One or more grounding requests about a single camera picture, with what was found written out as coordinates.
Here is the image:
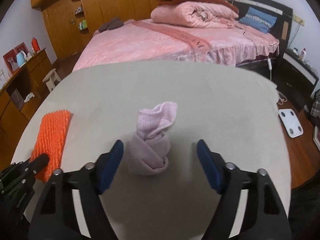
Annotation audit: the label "black nightstand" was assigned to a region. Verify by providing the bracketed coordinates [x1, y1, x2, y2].
[272, 49, 319, 112]

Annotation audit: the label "white bathroom scale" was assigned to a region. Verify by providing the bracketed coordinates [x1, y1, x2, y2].
[278, 108, 304, 138]

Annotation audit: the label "red thermos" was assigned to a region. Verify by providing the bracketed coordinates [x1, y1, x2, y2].
[31, 37, 41, 53]

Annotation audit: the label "blue pillow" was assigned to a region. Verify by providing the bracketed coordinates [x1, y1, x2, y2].
[239, 7, 277, 34]

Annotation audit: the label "plaid clothing on chair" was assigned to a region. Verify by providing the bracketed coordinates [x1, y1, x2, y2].
[310, 89, 320, 118]

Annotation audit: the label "black headboard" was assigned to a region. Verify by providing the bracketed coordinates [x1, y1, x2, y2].
[196, 0, 294, 53]

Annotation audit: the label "small white stool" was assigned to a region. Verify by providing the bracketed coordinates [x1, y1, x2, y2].
[42, 68, 62, 92]

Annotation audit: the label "pink rolled sock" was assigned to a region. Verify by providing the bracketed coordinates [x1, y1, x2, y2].
[125, 101, 178, 176]

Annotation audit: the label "folded pink quilt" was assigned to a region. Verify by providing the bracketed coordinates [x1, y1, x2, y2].
[151, 2, 239, 29]

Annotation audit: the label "red picture frame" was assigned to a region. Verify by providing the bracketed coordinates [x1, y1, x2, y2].
[3, 42, 29, 74]

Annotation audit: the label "wooden wardrobe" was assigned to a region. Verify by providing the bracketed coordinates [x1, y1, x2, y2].
[30, 0, 157, 60]

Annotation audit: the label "wooden desk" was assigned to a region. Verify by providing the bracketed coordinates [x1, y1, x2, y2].
[0, 49, 52, 169]

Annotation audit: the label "white bottle on nightstand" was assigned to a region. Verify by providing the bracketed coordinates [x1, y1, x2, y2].
[299, 48, 306, 62]

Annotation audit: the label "pink bed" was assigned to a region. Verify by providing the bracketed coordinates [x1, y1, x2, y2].
[73, 19, 279, 71]

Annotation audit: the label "dark slippers on bed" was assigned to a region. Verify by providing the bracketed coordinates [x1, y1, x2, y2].
[98, 17, 124, 33]

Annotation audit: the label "light blue kettle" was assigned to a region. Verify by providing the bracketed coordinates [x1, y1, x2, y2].
[16, 50, 26, 67]

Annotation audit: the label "orange foam net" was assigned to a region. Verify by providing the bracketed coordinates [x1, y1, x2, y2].
[30, 109, 72, 182]

